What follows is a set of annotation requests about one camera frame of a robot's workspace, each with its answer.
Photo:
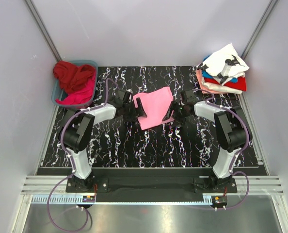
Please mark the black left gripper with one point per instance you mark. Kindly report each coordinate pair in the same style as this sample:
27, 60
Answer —
138, 112

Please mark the controller board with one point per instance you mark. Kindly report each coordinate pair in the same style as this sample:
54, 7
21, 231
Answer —
220, 200
89, 198

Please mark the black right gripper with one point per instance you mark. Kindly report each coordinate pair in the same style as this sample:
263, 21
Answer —
174, 106

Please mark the dark red t-shirt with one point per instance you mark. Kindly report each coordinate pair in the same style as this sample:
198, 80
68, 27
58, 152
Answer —
72, 78

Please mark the right controller board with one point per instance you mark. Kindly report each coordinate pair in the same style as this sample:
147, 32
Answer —
220, 200

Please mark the red folded t-shirt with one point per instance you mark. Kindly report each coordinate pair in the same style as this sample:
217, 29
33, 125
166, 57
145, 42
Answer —
239, 85

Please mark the white printed folded t-shirt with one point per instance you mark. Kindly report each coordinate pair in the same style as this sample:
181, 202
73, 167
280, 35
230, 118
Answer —
224, 65

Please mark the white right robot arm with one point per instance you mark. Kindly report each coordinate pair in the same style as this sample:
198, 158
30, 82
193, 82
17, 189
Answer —
232, 131

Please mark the pink t-shirt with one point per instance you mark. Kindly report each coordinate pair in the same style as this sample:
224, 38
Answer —
155, 104

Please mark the left controller board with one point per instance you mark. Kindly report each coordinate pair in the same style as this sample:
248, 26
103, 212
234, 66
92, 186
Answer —
89, 198

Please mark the blue-grey plastic basket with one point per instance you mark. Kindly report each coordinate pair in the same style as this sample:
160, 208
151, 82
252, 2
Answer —
60, 94

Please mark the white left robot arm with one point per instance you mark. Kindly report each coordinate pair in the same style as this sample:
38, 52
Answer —
76, 131

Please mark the aluminium frame rail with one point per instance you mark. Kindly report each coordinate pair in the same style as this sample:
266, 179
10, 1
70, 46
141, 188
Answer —
258, 185

